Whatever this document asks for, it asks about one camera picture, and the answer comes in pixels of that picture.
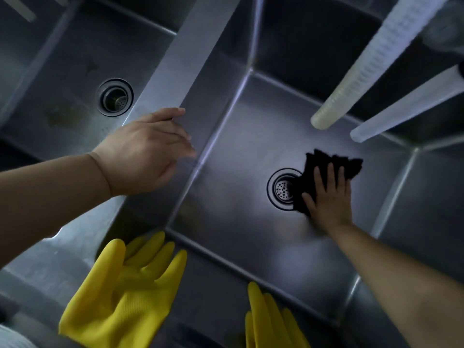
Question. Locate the person's left hand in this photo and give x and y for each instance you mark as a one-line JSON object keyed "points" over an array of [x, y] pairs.
{"points": [[141, 155]]}

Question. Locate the person's right hand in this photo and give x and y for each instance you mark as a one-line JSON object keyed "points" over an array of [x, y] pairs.
{"points": [[331, 210]]}

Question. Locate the dark cleaning cloth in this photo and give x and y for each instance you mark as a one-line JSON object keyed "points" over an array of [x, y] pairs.
{"points": [[319, 157]]}

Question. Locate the stainless steel sink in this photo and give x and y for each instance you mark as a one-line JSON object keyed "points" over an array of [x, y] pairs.
{"points": [[72, 54], [246, 152]]}

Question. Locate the person's right forearm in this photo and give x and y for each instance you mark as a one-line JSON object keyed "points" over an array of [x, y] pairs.
{"points": [[406, 286]]}

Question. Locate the person's left forearm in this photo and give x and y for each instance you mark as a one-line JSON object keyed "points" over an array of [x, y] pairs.
{"points": [[47, 202]]}

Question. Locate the yellow rubber glove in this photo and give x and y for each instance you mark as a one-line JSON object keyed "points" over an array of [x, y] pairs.
{"points": [[268, 326], [123, 304]]}

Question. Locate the grey corrugated drain pipe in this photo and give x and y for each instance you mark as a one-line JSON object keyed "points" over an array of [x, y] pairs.
{"points": [[14, 338]]}

